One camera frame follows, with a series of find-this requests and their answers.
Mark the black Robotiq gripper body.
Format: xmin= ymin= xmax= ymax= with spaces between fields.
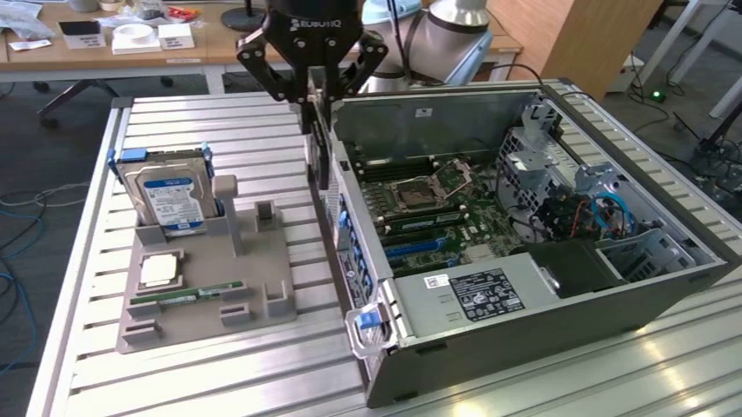
xmin=263 ymin=0 xmax=366 ymax=103

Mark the black graphics card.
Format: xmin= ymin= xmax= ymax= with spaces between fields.
xmin=305 ymin=64 xmax=338 ymax=190

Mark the black round lamp base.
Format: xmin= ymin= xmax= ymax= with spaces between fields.
xmin=219 ymin=7 xmax=270 ymax=32

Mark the white labelled box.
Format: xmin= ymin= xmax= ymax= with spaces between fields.
xmin=157 ymin=23 xmax=197 ymax=51

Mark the flat white box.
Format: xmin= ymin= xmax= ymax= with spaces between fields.
xmin=110 ymin=32 xmax=163 ymax=56

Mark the wooden office desk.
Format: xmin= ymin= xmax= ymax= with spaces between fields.
xmin=206 ymin=0 xmax=526 ymax=95
xmin=0 ymin=0 xmax=210 ymax=83

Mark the white tape roll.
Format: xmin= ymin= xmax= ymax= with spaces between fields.
xmin=115 ymin=23 xmax=154 ymax=44

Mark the metal socket cover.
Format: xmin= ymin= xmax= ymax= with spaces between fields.
xmin=431 ymin=158 xmax=481 ymax=192

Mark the black topped white box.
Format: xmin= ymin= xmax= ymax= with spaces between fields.
xmin=58 ymin=20 xmax=107 ymax=50

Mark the CPU socket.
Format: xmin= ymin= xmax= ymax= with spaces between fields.
xmin=391 ymin=175 xmax=451 ymax=214

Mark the black office chair base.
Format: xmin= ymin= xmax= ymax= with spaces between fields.
xmin=34 ymin=77 xmax=175 ymax=129

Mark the hard disk with blue carrier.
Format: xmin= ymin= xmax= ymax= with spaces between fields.
xmin=106 ymin=142 xmax=226 ymax=239

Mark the perforated metal drive cage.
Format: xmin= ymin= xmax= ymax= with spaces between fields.
xmin=501 ymin=125 xmax=581 ymax=209

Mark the wooden cabinet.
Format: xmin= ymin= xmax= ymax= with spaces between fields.
xmin=481 ymin=0 xmax=666 ymax=101

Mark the green RAM stick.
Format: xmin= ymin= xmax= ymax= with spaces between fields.
xmin=129 ymin=281 xmax=245 ymax=308
xmin=382 ymin=211 xmax=469 ymax=231

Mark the clear plastic bag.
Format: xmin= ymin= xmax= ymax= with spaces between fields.
xmin=0 ymin=2 xmax=58 ymax=40

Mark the black expansion slot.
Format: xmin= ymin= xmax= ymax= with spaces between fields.
xmin=383 ymin=228 xmax=447 ymax=245

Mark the green motherboard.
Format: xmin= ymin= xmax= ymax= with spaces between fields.
xmin=346 ymin=145 xmax=546 ymax=279

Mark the blue expansion slot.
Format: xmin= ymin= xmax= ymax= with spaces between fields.
xmin=385 ymin=236 xmax=451 ymax=257

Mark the white control box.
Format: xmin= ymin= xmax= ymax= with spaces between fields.
xmin=605 ymin=54 xmax=649 ymax=95

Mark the silver CPU chip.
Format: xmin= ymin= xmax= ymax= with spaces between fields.
xmin=138 ymin=255 xmax=182 ymax=288

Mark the grey power supply unit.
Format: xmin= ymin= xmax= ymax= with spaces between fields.
xmin=385 ymin=254 xmax=553 ymax=340

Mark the grey parts rack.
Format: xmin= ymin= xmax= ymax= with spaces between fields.
xmin=115 ymin=173 xmax=298 ymax=356

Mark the metal disk bay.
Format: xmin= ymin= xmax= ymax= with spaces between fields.
xmin=594 ymin=228 xmax=697 ymax=281

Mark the open grey PC case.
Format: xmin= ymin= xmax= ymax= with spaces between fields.
xmin=313 ymin=77 xmax=742 ymax=409

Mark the black cable behind case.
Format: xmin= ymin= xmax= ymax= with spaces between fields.
xmin=483 ymin=63 xmax=548 ymax=88

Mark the blue disk wire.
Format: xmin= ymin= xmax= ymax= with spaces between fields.
xmin=597 ymin=190 xmax=640 ymax=238

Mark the white table frame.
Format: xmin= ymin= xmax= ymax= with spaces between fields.
xmin=632 ymin=0 xmax=742 ymax=118

